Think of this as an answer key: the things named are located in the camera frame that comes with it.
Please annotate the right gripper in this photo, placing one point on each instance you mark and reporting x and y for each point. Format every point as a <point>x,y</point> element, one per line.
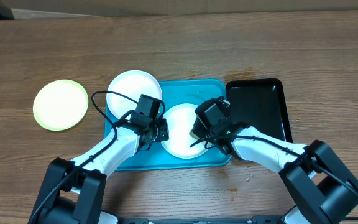
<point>206,132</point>

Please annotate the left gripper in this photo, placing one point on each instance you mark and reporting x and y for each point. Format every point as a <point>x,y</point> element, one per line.
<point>163,124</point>

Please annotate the white plate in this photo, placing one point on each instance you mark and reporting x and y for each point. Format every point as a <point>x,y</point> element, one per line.
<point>180,119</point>
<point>132,84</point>

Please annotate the green yellow sponge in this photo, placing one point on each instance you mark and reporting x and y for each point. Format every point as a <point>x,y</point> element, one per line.
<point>193,134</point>

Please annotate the light green plate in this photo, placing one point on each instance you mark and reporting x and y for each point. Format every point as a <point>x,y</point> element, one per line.
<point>60,105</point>

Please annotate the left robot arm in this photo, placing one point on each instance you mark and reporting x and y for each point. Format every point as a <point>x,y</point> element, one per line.
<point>72,191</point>

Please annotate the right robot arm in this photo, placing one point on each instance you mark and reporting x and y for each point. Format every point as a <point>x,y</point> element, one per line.
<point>323,189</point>

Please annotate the teal plastic tray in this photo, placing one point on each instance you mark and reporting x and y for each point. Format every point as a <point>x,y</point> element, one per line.
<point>174,93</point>

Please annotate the black plastic tray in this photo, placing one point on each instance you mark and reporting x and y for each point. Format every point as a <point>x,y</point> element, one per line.
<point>260,103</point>

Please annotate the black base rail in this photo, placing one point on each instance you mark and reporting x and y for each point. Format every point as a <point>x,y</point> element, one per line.
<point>258,219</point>

